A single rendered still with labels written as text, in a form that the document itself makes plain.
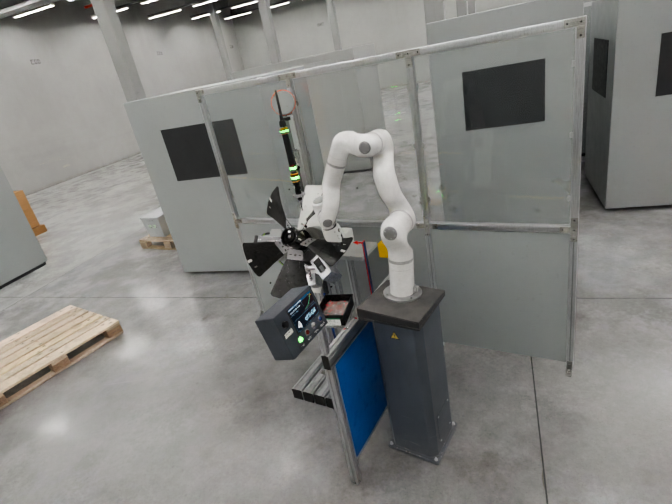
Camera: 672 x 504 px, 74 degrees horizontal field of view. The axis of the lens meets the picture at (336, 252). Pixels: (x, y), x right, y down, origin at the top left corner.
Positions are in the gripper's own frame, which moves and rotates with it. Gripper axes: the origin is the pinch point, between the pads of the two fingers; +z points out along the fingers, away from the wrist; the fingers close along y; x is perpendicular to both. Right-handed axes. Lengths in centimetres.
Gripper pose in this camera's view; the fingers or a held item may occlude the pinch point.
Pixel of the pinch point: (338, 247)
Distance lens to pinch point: 237.3
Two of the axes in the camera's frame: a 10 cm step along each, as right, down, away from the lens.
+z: 3.1, 7.3, 6.1
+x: -4.1, 6.8, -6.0
